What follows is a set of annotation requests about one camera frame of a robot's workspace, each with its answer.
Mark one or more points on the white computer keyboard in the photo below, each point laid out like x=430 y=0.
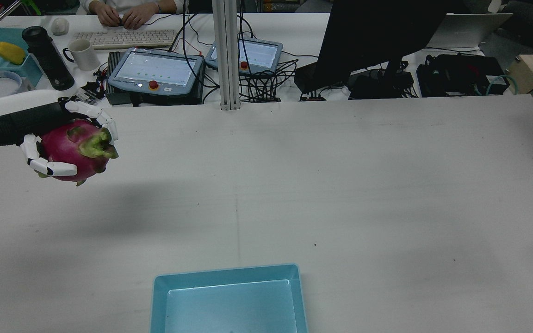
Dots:
x=123 y=39

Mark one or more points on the teach pendant with white sticker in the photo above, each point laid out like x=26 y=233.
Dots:
x=155 y=69

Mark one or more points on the black cylindrical bottle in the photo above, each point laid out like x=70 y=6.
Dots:
x=49 y=58

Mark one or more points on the white mug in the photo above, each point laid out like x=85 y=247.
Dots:
x=83 y=54

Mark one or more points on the pink dragon fruit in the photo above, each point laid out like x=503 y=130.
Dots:
x=70 y=148

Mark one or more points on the person left hand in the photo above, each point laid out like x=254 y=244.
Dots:
x=137 y=19

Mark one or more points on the wooden block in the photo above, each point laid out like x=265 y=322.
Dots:
x=528 y=74

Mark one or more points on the black computer monitor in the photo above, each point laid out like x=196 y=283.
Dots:
x=373 y=37

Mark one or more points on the grey round mouse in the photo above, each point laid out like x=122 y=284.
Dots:
x=60 y=26

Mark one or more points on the yellow toy fruit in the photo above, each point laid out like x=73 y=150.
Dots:
x=9 y=52

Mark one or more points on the grey teach pendant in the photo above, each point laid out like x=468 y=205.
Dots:
x=262 y=53

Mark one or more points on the black electronics box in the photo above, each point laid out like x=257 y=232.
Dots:
x=461 y=74

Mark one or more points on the light blue plastic bin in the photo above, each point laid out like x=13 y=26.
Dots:
x=229 y=305

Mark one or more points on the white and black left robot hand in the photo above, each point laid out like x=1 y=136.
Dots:
x=16 y=125

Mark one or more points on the aluminium vertical post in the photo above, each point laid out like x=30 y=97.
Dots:
x=227 y=55

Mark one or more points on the silver laptop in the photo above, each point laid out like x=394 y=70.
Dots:
x=470 y=30

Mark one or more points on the person right hand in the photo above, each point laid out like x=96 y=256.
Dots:
x=107 y=16

